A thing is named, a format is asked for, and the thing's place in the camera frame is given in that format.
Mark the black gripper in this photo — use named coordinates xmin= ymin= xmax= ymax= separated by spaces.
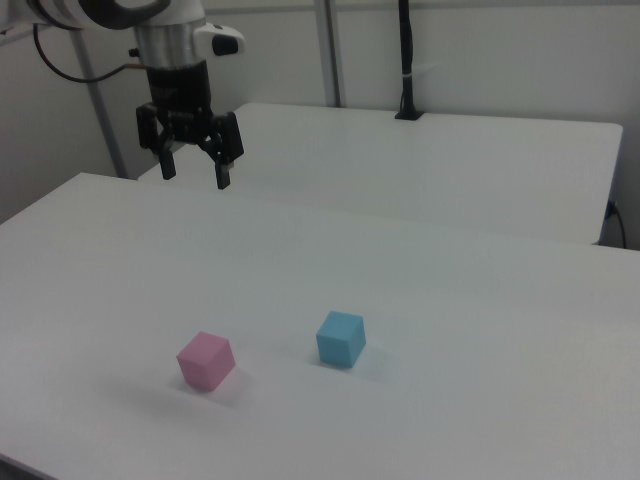
xmin=135 ymin=58 xmax=246 ymax=191

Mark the blue cube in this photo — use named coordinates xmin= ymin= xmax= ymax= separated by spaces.
xmin=315 ymin=309 xmax=367 ymax=370

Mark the pink cube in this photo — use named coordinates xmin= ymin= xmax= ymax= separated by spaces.
xmin=175 ymin=330 xmax=236 ymax=394

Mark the grey partition post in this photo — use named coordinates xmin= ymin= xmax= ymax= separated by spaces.
xmin=313 ymin=0 xmax=347 ymax=108
xmin=68 ymin=29 xmax=129 ymax=180

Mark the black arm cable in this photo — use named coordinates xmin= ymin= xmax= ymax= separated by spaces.
xmin=32 ymin=23 xmax=149 ymax=84

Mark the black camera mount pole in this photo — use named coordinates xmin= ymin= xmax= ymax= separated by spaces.
xmin=394 ymin=0 xmax=426 ymax=122

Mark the black power cable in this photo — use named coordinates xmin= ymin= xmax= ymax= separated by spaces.
xmin=606 ymin=199 xmax=629 ymax=249

